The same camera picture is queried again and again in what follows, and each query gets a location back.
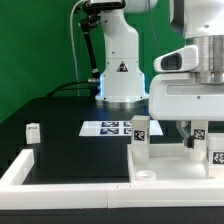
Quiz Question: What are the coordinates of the white U-shaped obstacle fence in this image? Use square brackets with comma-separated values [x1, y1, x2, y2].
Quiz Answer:
[0, 149, 224, 210]

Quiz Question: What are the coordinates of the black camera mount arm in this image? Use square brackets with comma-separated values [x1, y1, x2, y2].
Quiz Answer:
[79, 0, 126, 80]

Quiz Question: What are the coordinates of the white marker base plate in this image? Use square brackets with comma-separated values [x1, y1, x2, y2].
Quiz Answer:
[79, 120, 163, 137]

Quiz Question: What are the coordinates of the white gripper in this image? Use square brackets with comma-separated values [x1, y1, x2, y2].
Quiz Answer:
[149, 73, 224, 148]

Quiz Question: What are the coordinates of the black cable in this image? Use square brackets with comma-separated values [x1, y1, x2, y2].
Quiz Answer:
[46, 79, 101, 98]

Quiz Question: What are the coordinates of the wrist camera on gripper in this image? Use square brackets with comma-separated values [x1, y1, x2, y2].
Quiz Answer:
[154, 45, 199, 72]

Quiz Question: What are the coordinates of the white square tabletop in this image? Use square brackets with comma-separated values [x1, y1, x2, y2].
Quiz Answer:
[126, 142, 224, 184]

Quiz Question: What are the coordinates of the white cable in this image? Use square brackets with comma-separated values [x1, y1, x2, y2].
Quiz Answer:
[69, 0, 88, 84]

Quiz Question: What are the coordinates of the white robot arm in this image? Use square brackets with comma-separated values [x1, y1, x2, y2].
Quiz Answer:
[96, 0, 224, 149]

